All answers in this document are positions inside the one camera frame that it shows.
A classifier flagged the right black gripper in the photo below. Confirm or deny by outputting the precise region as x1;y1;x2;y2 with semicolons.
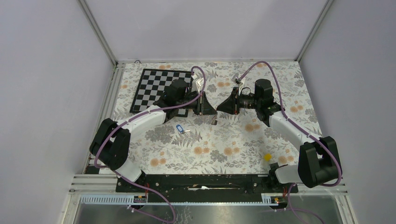
217;87;261;115

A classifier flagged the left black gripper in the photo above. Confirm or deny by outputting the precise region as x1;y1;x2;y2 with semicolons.
177;91;217;115

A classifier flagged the blue tag key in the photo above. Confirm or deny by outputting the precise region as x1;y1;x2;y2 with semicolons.
176;125;190;134

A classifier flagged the metal keyring with keys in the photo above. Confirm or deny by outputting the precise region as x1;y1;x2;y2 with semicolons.
211;114;217;126

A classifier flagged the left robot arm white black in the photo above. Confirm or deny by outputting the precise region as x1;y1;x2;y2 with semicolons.
89;78;217;192

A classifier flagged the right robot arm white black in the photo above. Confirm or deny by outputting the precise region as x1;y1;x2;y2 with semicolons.
217;79;342;192

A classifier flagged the floral patterned mat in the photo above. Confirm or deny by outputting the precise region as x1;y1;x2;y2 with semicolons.
112;61;322;174

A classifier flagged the black white chessboard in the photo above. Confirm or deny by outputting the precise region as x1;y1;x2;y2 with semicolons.
129;69;192;114

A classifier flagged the yellow small cube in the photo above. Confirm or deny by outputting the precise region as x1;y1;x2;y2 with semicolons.
263;154;272;161

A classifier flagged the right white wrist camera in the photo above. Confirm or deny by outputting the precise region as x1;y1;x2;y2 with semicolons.
232;74;245;91

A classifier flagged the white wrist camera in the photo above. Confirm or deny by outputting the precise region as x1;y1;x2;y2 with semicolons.
191;75;205;93
232;74;245;91

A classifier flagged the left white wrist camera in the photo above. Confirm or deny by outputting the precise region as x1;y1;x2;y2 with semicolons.
191;75;205;93

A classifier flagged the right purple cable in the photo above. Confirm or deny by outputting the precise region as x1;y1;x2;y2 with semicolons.
237;61;343;223

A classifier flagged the purple cable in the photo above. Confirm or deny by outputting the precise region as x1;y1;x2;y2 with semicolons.
93;66;207;223
237;61;343;223

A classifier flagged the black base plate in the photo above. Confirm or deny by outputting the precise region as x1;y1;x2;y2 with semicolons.
115;174;298;199

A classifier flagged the white slotted cable duct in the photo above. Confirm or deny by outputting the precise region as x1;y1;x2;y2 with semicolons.
80;193;279;206

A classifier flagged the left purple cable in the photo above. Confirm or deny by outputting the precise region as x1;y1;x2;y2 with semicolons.
93;66;207;223

